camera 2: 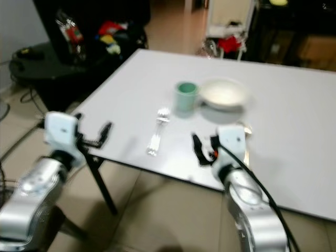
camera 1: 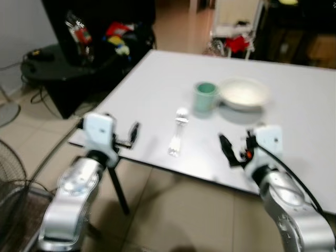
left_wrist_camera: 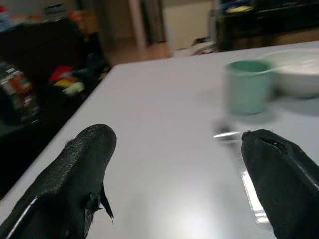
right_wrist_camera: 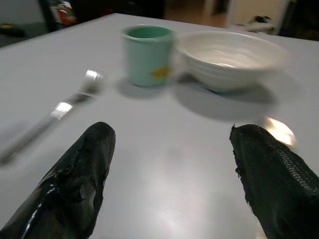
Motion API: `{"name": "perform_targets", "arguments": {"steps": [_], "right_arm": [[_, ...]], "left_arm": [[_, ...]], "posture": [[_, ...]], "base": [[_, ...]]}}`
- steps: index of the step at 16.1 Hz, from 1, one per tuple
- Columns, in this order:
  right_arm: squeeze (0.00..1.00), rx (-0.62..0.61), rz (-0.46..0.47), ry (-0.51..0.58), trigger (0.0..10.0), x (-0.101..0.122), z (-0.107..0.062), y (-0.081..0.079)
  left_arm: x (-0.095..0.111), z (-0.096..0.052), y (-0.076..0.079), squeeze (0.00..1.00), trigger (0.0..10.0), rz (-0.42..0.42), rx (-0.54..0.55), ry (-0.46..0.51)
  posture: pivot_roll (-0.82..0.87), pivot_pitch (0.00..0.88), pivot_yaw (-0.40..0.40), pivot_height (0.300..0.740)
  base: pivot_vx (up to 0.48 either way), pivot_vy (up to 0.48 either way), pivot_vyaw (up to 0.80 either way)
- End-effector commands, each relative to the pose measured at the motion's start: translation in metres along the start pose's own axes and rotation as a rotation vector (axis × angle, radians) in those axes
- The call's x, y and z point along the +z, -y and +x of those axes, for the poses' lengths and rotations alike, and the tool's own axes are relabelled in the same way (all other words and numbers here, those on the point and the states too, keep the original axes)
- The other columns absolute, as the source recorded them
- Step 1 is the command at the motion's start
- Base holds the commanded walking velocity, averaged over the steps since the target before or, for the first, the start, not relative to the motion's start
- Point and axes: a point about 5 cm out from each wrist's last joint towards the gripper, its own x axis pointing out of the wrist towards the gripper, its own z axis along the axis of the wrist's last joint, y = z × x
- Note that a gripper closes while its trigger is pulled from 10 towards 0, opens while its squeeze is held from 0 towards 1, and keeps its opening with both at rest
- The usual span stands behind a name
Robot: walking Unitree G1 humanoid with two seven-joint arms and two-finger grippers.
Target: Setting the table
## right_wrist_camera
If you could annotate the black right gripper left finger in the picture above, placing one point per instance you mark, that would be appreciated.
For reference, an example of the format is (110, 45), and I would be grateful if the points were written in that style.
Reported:
(72, 179)

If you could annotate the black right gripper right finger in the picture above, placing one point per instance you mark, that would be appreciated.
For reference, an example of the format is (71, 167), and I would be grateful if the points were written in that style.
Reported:
(274, 179)

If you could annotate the silver metal spoon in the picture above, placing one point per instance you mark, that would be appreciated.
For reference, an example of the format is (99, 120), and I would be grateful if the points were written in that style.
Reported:
(280, 133)

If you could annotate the silver metal fork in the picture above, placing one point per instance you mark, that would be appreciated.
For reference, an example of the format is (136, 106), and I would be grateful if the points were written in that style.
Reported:
(49, 112)

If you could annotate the white ribbed ceramic bowl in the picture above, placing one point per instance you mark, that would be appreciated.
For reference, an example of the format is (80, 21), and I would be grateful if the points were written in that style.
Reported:
(230, 59)

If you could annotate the mint green ceramic cup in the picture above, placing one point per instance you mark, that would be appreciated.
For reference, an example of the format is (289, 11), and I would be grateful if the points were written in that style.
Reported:
(147, 54)

